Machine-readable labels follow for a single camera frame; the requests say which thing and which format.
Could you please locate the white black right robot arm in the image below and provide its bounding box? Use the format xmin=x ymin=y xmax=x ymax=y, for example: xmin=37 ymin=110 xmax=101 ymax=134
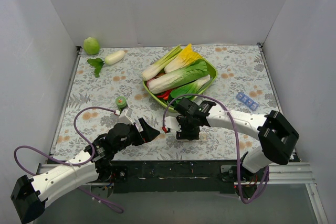
xmin=175 ymin=98 xmax=299 ymax=182

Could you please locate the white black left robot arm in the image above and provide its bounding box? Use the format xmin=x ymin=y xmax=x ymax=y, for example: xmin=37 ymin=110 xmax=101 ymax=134
xmin=10 ymin=118 xmax=160 ymax=223

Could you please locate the lime green vegetable tray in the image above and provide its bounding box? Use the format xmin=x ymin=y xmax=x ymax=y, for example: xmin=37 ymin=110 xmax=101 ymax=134
xmin=142 ymin=59 xmax=218 ymax=111

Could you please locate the red chili pepper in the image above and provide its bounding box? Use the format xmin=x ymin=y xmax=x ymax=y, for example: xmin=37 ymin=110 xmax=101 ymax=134
xmin=156 ymin=89 xmax=172 ymax=101

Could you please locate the green pill bottle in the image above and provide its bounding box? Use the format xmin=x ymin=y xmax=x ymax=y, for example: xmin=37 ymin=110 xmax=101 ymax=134
xmin=115 ymin=96 xmax=128 ymax=112

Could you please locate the green bok choy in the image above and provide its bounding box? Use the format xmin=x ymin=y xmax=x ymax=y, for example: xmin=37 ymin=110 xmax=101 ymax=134
xmin=170 ymin=74 xmax=211 ymax=99

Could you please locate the green napa cabbage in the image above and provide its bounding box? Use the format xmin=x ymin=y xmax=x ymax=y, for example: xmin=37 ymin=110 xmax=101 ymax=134
xmin=148 ymin=60 xmax=208 ymax=94

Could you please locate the floral patterned table mat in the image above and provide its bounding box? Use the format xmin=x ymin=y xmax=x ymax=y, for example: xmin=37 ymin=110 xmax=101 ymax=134
xmin=52 ymin=45 xmax=279 ymax=161

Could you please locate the green leek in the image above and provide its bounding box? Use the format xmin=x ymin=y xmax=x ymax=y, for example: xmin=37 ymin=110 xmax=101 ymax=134
xmin=141 ymin=45 xmax=182 ymax=81

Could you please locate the blue pill organizer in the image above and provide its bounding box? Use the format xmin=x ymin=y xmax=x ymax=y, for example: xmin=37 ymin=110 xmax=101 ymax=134
xmin=236 ymin=92 xmax=259 ymax=111

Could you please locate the yellow napa cabbage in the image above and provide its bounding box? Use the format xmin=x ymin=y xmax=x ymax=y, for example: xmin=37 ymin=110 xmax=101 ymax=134
xmin=164 ymin=44 xmax=203 ymax=73

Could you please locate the white radish with leaves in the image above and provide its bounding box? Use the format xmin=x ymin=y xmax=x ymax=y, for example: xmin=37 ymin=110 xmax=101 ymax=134
xmin=87 ymin=50 xmax=125 ymax=78

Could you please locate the green round cabbage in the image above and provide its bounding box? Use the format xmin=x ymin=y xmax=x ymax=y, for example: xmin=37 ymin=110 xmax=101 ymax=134
xmin=83 ymin=37 xmax=100 ymax=55

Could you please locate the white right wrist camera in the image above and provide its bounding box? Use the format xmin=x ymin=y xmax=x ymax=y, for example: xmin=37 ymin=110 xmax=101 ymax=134
xmin=162 ymin=116 xmax=181 ymax=133

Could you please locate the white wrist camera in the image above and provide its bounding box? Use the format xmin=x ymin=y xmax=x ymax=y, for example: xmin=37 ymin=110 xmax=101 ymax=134
xmin=162 ymin=116 xmax=181 ymax=133
xmin=118 ymin=108 xmax=134 ymax=125

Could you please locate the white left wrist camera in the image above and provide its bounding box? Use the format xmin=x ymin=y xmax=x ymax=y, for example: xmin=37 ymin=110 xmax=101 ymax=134
xmin=118 ymin=108 xmax=134 ymax=125

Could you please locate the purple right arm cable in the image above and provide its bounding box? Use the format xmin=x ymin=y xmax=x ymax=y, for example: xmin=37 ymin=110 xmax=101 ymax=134
xmin=162 ymin=94 xmax=270 ymax=205

